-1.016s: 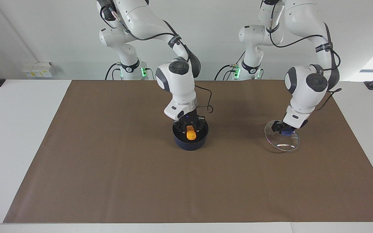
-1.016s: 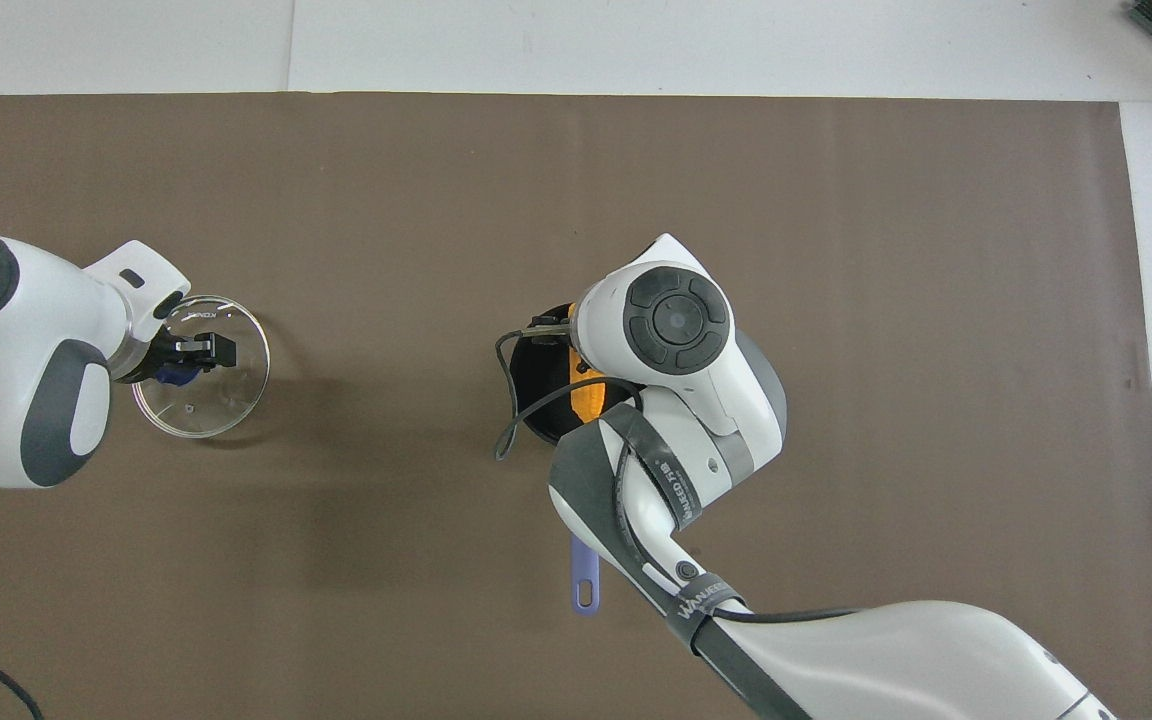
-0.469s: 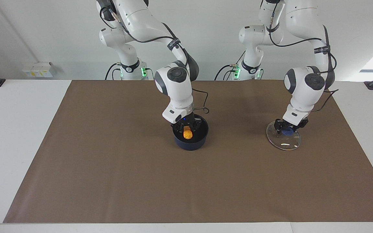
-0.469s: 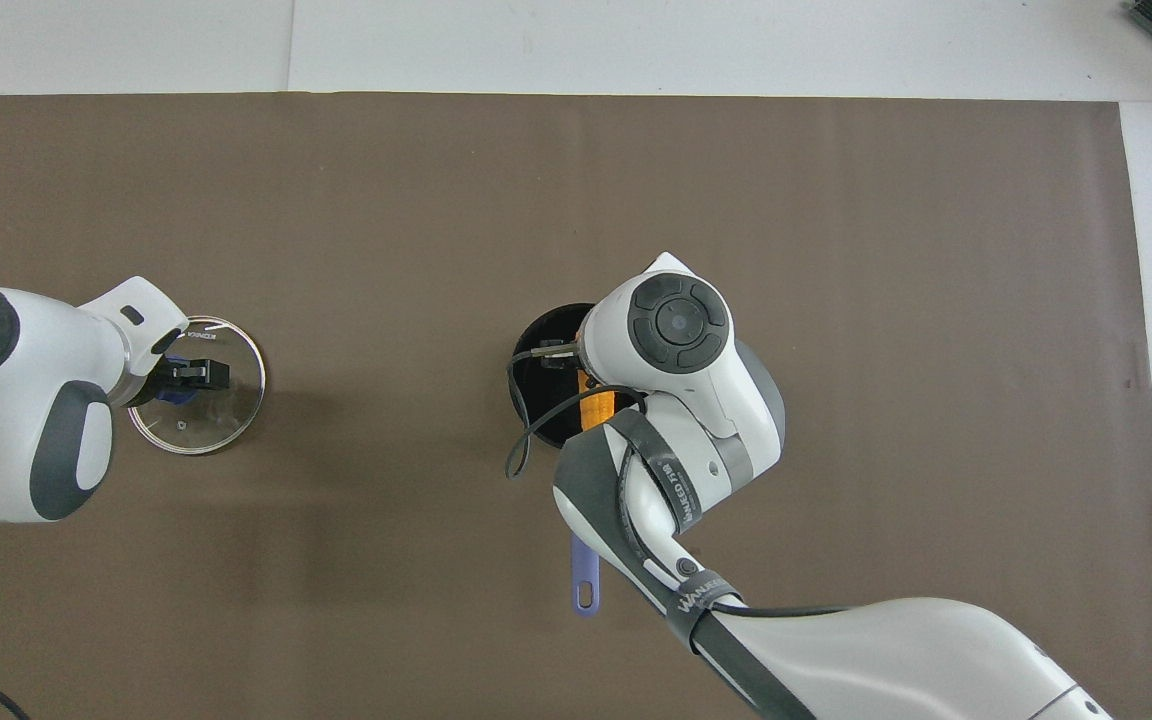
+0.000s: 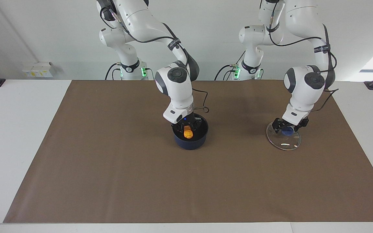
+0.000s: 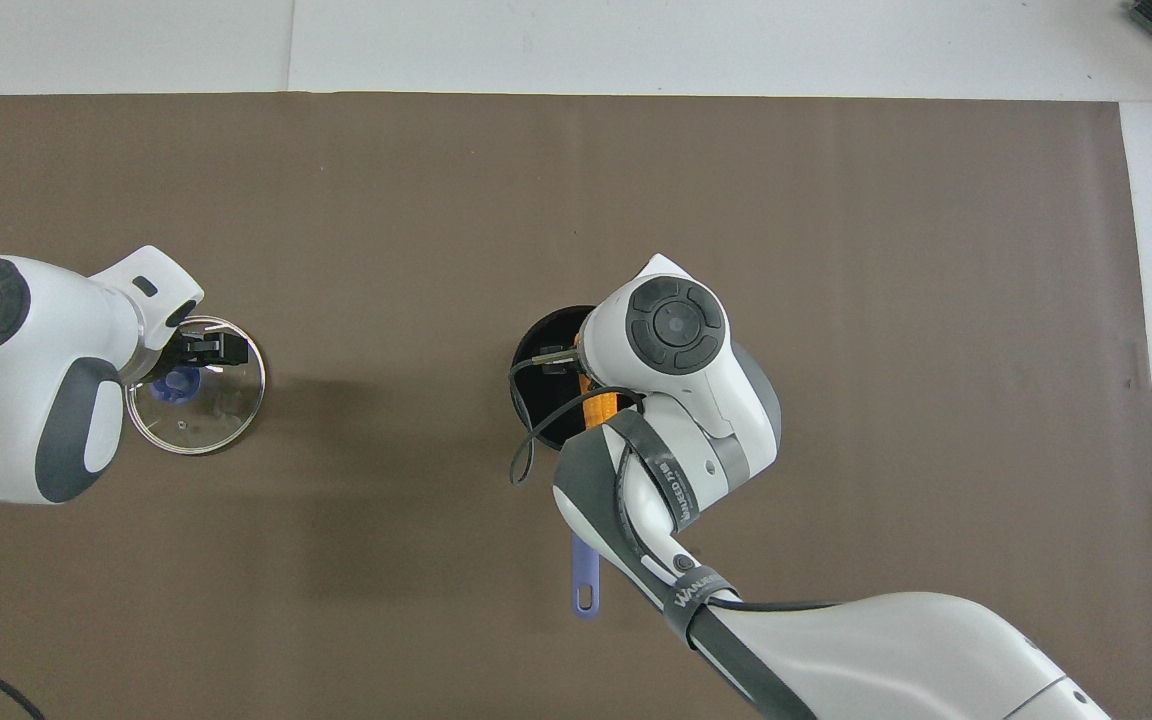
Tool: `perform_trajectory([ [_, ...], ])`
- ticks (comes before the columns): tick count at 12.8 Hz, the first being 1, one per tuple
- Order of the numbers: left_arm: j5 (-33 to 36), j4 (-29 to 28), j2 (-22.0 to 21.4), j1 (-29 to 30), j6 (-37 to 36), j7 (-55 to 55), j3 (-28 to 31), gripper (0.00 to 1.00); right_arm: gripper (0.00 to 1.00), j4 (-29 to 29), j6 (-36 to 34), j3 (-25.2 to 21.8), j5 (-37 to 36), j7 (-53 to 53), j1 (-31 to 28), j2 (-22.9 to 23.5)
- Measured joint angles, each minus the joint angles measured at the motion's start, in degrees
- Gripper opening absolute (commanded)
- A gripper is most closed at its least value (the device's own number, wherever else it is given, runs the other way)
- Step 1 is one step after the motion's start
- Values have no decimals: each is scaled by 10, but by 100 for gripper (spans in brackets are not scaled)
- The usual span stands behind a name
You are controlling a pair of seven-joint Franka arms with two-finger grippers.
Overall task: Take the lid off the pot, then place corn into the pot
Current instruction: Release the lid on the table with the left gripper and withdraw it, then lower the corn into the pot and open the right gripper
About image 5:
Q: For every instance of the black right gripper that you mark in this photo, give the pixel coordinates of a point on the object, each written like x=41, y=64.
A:
x=189, y=119

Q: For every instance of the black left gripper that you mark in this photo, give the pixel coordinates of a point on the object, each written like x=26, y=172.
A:
x=287, y=123

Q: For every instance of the yellow corn cob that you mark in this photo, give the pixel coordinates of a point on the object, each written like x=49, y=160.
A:
x=188, y=132

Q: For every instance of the glass lid with purple knob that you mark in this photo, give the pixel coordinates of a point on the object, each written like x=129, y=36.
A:
x=283, y=142

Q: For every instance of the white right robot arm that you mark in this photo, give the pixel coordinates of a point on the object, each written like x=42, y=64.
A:
x=176, y=87

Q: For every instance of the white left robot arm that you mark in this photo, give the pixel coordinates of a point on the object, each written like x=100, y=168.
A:
x=306, y=87

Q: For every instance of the brown table mat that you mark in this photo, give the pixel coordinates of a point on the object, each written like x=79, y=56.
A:
x=125, y=178

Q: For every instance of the white wall outlet box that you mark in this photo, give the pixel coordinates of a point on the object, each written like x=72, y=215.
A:
x=37, y=69

